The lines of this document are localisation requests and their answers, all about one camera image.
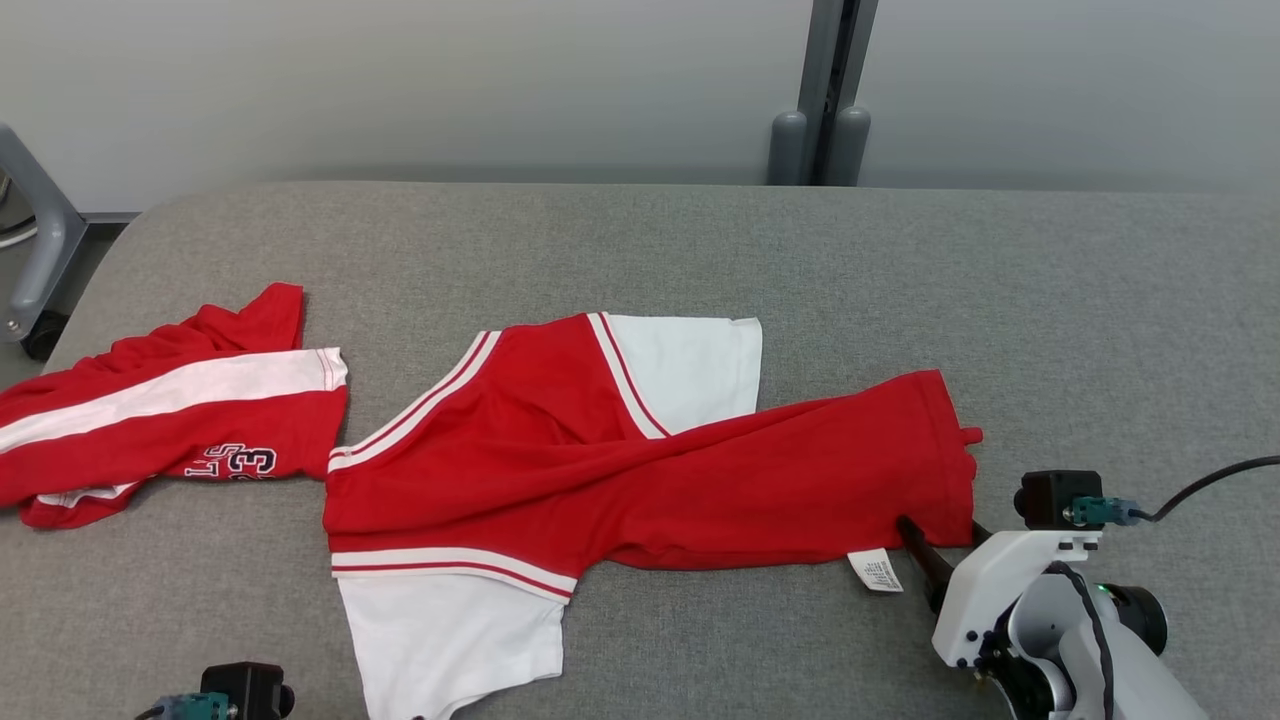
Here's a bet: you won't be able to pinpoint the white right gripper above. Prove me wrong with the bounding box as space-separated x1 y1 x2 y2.
897 515 1101 669

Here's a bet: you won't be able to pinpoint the teal right camera connector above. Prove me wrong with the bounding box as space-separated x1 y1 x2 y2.
1065 497 1141 528

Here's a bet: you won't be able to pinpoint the red white striped shorts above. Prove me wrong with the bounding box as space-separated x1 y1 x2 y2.
0 282 349 530

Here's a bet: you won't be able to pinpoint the red white jersey shirt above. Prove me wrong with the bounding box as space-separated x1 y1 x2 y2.
322 312 984 720

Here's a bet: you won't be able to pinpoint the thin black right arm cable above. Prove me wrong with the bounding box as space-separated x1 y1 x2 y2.
1048 562 1117 720

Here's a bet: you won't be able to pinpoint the black caster wheel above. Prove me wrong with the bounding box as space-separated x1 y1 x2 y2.
20 310 71 361

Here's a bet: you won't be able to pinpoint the grey partition support leg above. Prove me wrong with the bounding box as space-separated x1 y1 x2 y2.
0 122 91 346

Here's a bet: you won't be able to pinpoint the black right camera cable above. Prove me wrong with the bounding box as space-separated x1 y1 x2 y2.
1138 457 1280 524

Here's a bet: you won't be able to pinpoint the teal left camera connector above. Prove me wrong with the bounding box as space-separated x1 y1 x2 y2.
150 693 236 720

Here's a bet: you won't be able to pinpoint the grey partition post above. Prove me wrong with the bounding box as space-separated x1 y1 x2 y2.
797 0 881 187

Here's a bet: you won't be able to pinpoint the grey rounded post foot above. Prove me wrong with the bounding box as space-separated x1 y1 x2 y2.
767 110 808 187
832 105 872 188

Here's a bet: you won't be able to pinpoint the teal camera connector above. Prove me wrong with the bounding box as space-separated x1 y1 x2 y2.
1065 497 1141 528
150 693 236 720

